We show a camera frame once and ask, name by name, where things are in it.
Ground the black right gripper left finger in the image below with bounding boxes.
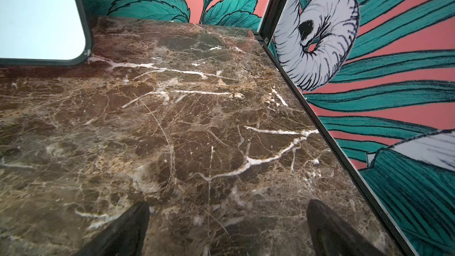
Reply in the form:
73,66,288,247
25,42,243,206
76,201,150,256

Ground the black enclosure frame post right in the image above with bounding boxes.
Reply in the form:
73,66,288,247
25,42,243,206
255,0,418,256

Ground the white dry-erase board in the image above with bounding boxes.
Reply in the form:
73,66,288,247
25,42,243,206
1,0,92,67

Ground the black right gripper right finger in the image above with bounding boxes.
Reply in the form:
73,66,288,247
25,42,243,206
306,199,384,256

